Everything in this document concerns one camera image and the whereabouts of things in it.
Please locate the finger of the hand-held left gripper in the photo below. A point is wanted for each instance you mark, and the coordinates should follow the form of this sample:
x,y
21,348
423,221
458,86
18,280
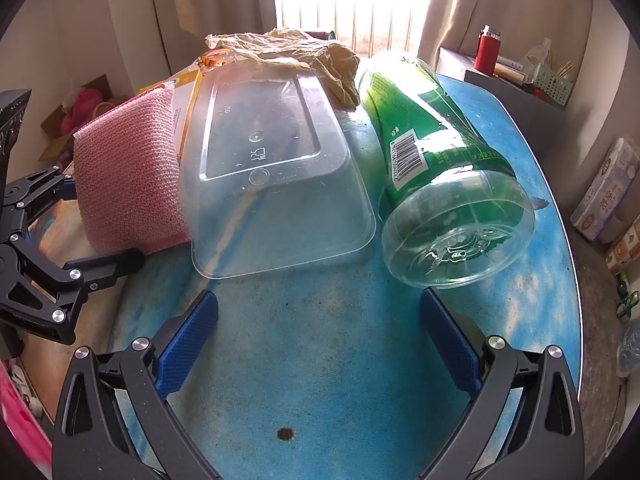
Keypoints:
x,y
35,185
90,266

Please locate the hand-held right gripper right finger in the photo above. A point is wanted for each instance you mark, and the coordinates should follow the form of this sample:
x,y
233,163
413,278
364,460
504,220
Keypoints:
x,y
450,342

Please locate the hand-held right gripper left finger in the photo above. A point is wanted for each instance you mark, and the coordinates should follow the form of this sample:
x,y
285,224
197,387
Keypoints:
x,y
192,345

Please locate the pink knitted sponge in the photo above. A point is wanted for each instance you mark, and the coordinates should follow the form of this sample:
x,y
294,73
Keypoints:
x,y
130,170

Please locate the white yellow medicine box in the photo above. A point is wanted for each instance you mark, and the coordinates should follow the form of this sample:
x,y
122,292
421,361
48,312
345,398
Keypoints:
x,y
187,92

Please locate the clear plastic food container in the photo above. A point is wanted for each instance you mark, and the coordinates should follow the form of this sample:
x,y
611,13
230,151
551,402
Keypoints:
x,y
270,160

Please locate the green plastic bottle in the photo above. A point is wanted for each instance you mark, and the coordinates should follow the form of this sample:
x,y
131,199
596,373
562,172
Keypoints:
x,y
430,135

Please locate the orange printed packet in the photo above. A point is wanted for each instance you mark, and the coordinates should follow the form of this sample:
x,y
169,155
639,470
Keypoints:
x,y
215,59

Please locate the brown cardboard box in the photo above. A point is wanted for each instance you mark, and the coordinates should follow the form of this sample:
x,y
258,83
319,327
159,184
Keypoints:
x,y
55,132

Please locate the pink cloth bundle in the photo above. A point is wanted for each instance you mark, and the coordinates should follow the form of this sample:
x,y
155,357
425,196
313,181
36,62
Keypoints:
x,y
82,107

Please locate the person's pink fleece clothing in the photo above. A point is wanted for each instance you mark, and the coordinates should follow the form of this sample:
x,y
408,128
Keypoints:
x,y
20,425

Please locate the green drink can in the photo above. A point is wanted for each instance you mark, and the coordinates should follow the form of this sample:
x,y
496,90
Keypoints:
x,y
631,306

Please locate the beige curtain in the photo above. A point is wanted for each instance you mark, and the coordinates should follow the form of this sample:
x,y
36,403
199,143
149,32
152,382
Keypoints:
x,y
450,5
200,10

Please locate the toilet paper pack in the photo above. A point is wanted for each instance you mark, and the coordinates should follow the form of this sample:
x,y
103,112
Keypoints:
x,y
605,190

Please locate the grey cabinet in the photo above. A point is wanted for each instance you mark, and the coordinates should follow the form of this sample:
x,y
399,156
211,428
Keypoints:
x,y
505,105

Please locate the small green plastic basket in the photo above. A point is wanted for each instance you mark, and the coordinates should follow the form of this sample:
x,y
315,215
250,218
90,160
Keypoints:
x,y
552,87

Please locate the white blue box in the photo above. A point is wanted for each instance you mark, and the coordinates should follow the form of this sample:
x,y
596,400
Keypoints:
x,y
512,63

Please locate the red thermos flask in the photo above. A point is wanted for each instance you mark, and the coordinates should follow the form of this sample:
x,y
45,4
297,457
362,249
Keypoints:
x,y
486,52

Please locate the crumpled brown paper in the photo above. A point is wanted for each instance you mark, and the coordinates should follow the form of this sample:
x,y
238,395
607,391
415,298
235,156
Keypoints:
x,y
300,52

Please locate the bundle of wooden sticks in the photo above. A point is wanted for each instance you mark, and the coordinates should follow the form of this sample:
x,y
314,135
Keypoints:
x,y
564,66

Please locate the clear plastic bag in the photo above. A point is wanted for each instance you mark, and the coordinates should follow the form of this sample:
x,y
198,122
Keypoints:
x,y
537,52

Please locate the metal window railing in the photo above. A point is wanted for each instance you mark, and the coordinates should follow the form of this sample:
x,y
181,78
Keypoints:
x,y
350,30

